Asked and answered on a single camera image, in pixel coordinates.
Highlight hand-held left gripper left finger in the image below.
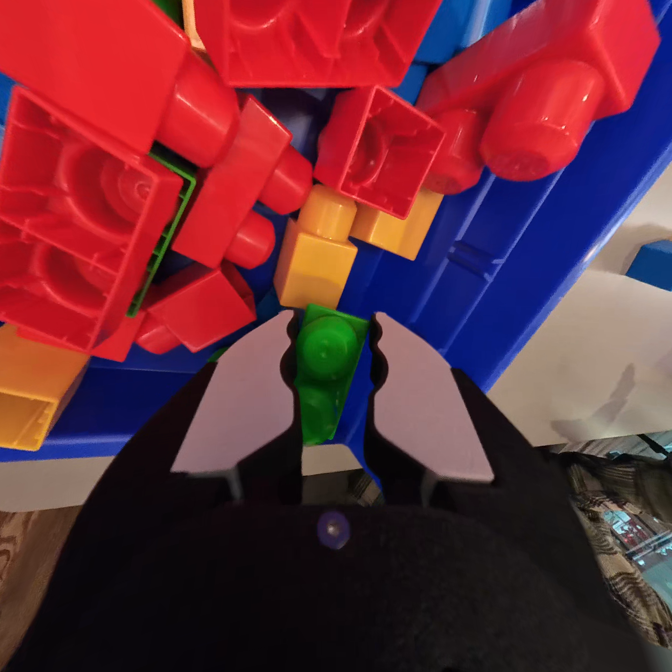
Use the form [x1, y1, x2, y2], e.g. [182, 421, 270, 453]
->
[170, 310, 304, 506]

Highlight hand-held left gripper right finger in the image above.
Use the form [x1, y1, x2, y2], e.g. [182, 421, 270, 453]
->
[363, 312, 496, 506]

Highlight green toy block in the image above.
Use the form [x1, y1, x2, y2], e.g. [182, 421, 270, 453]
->
[292, 303, 370, 447]

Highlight blue plastic bin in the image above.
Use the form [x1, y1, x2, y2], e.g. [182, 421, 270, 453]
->
[0, 0, 672, 469]

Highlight pile of colourful toy blocks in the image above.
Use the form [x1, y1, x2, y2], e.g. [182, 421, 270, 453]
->
[0, 0, 663, 452]

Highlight blue toy block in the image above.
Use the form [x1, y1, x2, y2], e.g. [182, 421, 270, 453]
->
[625, 240, 672, 293]

